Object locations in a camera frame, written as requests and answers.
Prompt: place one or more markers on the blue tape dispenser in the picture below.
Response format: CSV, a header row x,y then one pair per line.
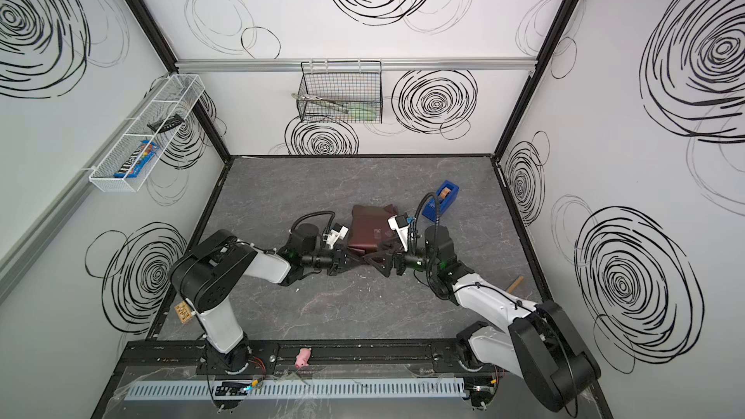
x,y
446,195

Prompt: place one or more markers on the grey slotted cable duct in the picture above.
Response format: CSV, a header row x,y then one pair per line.
x,y
297,389

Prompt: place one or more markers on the metal tongs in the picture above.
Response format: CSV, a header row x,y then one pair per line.
x,y
328,104

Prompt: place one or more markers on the blue candy packet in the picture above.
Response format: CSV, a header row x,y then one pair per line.
x,y
139,158

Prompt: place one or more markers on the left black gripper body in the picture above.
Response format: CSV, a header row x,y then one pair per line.
x,y
331,263

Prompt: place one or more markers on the wooden stamped tile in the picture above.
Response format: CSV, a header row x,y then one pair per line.
x,y
184,312

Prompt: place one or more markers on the red wrapping paper sheet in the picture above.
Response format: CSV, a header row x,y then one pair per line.
x,y
370,228

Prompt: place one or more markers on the white wire wall shelf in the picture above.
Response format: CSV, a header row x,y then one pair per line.
x,y
180,148

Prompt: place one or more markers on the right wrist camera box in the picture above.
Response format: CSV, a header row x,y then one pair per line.
x,y
401,225

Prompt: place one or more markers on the small pink pig figure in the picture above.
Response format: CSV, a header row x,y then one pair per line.
x,y
303,358

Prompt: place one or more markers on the wooden mallet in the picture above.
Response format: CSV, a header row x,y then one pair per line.
x,y
516,283

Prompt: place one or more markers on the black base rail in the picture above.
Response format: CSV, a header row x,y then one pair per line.
x,y
265,358

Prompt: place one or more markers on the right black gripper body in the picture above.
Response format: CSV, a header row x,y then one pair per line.
x,y
405,261

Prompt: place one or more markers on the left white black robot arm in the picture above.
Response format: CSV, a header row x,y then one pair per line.
x,y
206,276

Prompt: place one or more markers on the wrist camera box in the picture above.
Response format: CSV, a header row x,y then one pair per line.
x,y
336,233
401,225

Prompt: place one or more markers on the green item in basket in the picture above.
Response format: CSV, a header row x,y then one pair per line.
x,y
362,112

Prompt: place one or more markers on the black wire wall basket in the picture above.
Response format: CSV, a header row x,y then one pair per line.
x,y
340,81

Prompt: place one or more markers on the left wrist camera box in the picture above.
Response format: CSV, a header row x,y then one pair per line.
x,y
336,233

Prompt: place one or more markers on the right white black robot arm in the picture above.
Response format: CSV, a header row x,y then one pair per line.
x,y
535,341

